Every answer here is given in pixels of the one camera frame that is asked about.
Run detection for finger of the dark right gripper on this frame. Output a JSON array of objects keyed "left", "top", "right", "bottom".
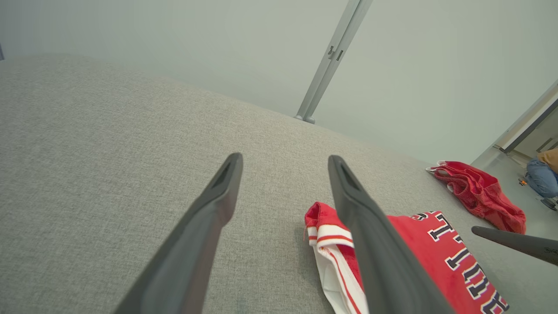
[{"left": 471, "top": 225, "right": 558, "bottom": 266}]

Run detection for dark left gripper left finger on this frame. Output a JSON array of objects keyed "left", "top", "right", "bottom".
[{"left": 113, "top": 152, "right": 244, "bottom": 314}]

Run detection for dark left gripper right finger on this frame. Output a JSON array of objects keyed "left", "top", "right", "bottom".
[{"left": 327, "top": 154, "right": 454, "bottom": 314}]

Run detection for grey partition base rail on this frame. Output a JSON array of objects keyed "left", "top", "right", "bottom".
[{"left": 493, "top": 81, "right": 558, "bottom": 156}]

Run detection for grey partition post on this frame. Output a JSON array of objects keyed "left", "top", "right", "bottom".
[{"left": 294, "top": 0, "right": 374, "bottom": 125}]

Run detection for seated person in jeans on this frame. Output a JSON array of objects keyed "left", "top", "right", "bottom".
[{"left": 524, "top": 147, "right": 558, "bottom": 199}]

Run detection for red jersey white sleeves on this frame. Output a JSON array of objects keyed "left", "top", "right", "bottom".
[{"left": 303, "top": 201, "right": 511, "bottom": 314}]

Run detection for plain red shorts white trim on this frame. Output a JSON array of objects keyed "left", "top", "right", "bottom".
[{"left": 426, "top": 160, "right": 527, "bottom": 235}]

